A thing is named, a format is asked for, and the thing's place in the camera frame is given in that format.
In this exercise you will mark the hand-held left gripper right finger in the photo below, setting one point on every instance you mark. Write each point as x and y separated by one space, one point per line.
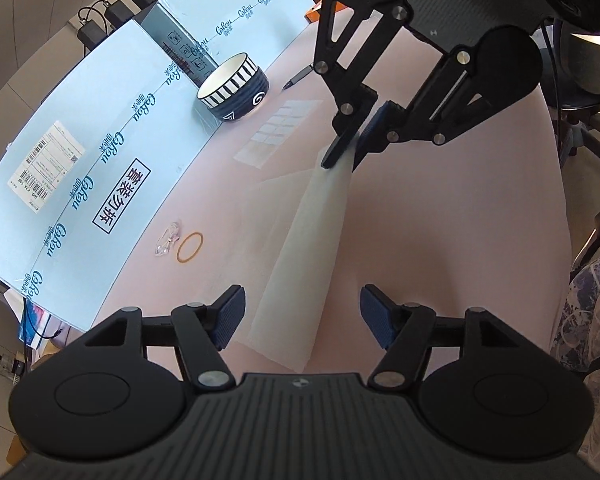
375 317

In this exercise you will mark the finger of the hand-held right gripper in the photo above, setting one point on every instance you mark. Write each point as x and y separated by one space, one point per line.
375 127
347 110

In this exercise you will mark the white black striped bowl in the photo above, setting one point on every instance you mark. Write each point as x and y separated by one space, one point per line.
230 77

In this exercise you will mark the dark blue spiral bowl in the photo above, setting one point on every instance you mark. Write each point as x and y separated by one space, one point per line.
247 102

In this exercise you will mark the white label sticker sheet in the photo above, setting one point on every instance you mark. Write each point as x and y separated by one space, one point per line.
275 130

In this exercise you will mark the grey ballpoint pen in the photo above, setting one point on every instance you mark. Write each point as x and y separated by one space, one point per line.
297 77

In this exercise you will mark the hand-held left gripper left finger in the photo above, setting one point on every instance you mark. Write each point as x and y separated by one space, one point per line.
230 317

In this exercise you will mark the light blue box with shipping label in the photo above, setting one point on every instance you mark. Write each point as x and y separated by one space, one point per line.
105 110

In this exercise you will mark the tan rubber band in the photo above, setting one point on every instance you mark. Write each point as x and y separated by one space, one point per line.
202 241

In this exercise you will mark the floral fabric cushion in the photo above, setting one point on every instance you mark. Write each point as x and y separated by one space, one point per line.
595 320

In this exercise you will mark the black office chair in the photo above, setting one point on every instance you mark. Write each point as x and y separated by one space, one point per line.
592 60

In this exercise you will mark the orange box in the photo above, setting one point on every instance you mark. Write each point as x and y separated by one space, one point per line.
312 12

